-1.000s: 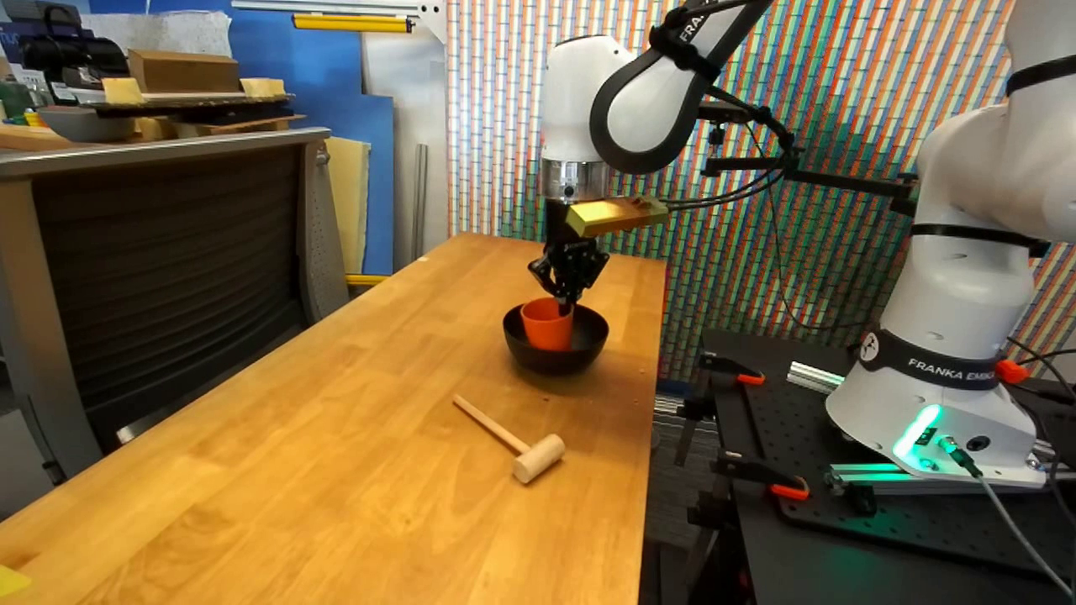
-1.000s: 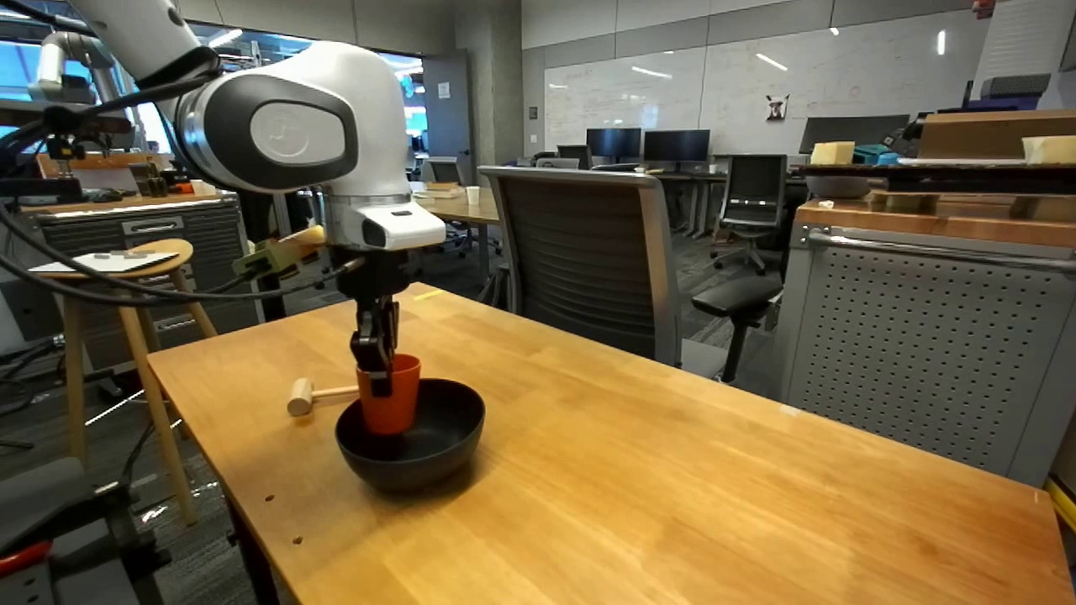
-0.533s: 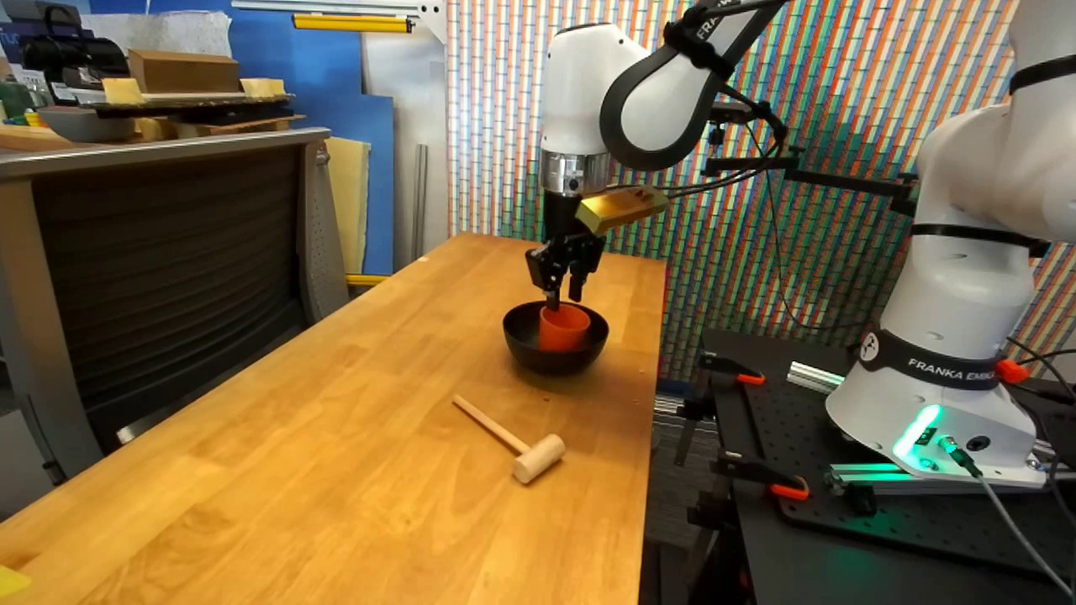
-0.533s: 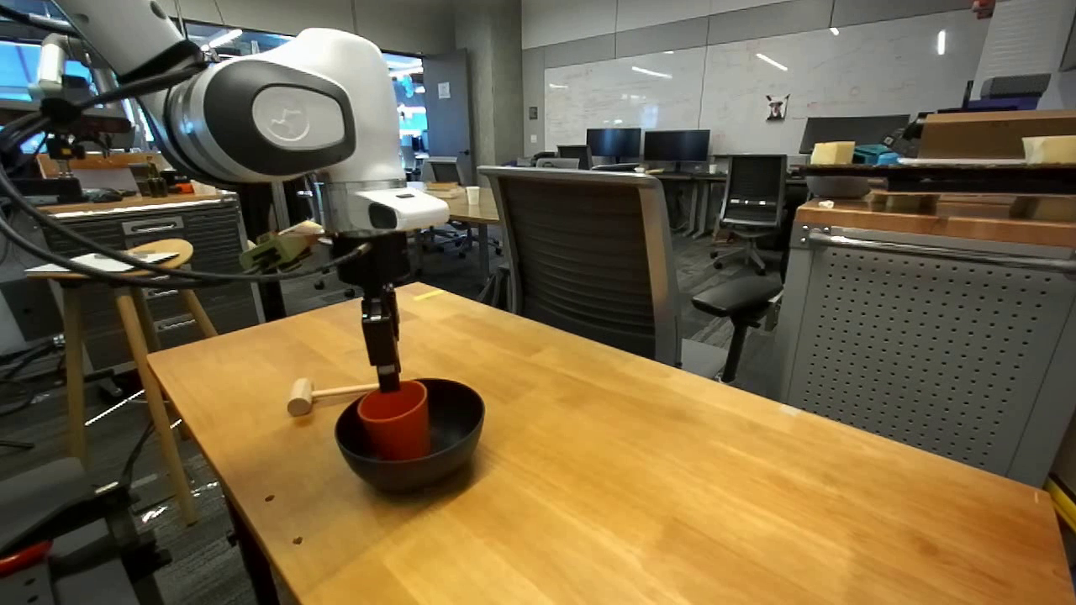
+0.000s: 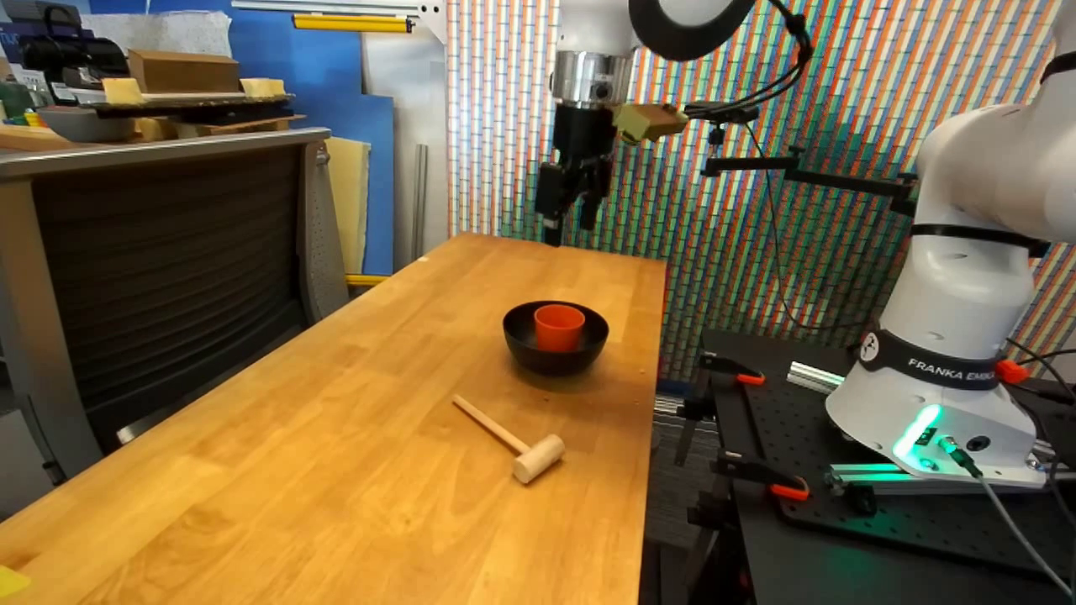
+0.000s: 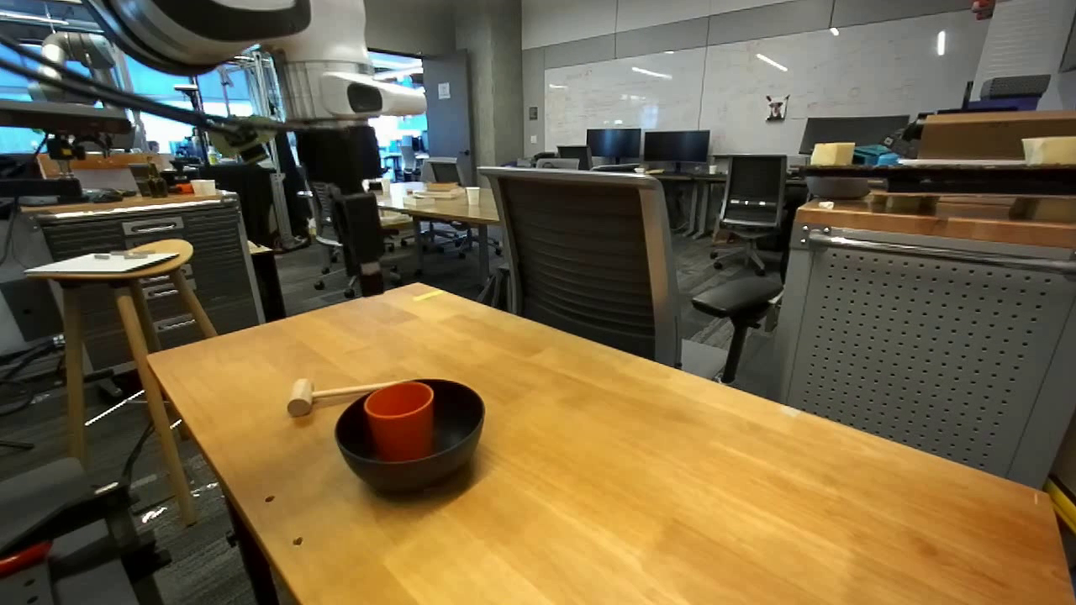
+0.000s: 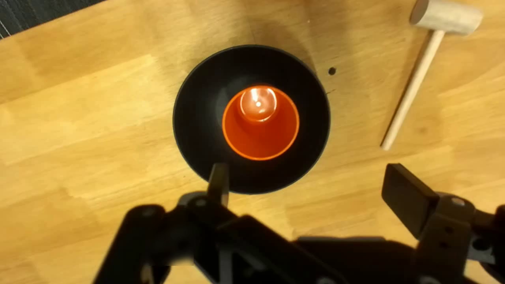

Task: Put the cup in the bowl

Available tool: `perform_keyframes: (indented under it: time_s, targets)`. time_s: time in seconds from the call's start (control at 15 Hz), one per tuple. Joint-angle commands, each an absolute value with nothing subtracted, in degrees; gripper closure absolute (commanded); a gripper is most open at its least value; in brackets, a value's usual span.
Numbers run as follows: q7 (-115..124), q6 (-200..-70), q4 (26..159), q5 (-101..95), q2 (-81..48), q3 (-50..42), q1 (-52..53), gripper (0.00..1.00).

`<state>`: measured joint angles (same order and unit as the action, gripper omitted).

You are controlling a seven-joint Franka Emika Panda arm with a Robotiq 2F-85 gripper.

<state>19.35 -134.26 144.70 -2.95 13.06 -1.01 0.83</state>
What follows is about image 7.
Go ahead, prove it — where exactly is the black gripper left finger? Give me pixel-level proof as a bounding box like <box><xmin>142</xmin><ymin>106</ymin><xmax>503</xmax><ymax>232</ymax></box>
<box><xmin>93</xmin><ymin>161</ymin><xmax>339</xmax><ymax>284</ymax></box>

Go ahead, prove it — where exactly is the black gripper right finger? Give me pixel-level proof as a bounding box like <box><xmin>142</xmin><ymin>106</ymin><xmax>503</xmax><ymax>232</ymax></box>
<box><xmin>380</xmin><ymin>161</ymin><xmax>505</xmax><ymax>284</ymax></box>

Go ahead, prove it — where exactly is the orange plastic cup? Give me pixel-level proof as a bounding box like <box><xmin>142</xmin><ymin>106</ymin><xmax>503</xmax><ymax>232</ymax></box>
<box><xmin>221</xmin><ymin>83</ymin><xmax>301</xmax><ymax>162</ymax></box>

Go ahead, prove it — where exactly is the black bowl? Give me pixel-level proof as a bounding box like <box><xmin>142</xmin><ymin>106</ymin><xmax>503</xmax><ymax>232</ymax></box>
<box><xmin>170</xmin><ymin>42</ymin><xmax>333</xmax><ymax>195</ymax></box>

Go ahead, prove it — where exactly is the small wooden mallet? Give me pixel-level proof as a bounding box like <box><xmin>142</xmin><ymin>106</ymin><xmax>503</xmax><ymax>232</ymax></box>
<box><xmin>378</xmin><ymin>0</ymin><xmax>484</xmax><ymax>153</ymax></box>

